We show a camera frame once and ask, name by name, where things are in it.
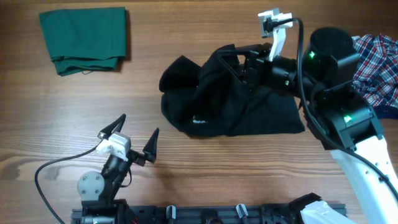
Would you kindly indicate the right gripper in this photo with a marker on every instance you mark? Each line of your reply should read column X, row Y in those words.
column 253, row 64

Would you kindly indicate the folded green cloth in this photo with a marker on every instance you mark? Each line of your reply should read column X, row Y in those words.
column 78, row 40

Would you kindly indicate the black t-shirt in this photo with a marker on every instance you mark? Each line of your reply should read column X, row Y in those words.
column 207, row 101

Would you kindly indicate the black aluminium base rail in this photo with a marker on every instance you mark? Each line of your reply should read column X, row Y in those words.
column 266, row 213

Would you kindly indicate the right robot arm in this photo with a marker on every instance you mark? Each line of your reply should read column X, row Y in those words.
column 345, row 123

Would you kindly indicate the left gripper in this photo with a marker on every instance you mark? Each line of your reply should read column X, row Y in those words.
column 148, row 152

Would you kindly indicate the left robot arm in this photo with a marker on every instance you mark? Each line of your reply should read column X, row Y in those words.
column 98, row 189

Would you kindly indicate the red plaid shirt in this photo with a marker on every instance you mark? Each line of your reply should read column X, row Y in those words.
column 376, row 74

